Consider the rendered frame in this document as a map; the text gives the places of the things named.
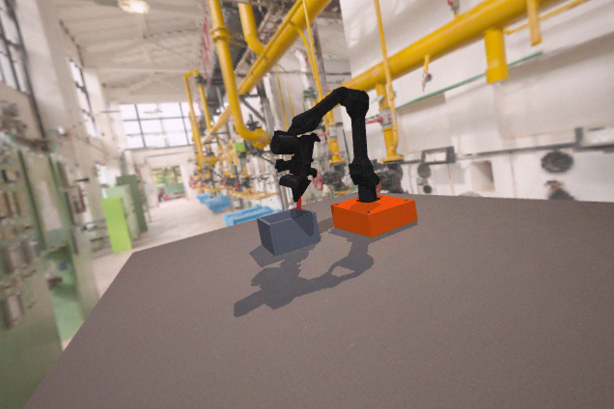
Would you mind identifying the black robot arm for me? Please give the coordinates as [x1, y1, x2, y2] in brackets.
[270, 87, 380, 203]

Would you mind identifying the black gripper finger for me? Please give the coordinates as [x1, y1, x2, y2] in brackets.
[292, 183, 307, 203]
[301, 179, 312, 197]

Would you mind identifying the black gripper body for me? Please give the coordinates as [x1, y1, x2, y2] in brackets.
[279, 154, 318, 189]

